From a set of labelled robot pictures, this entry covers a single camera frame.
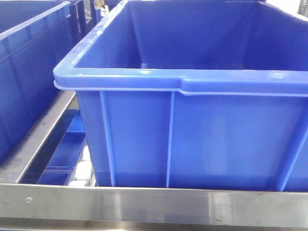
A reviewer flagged blue target bin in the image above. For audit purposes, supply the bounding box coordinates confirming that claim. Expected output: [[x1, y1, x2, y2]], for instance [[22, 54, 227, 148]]
[[53, 0, 308, 192]]

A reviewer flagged blue neighbour bin left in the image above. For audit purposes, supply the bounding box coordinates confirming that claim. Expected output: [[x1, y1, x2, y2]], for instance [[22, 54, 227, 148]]
[[0, 0, 80, 167]]

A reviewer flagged steel shelf front rail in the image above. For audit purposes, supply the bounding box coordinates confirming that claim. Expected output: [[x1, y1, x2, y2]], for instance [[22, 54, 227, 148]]
[[0, 184, 308, 229]]

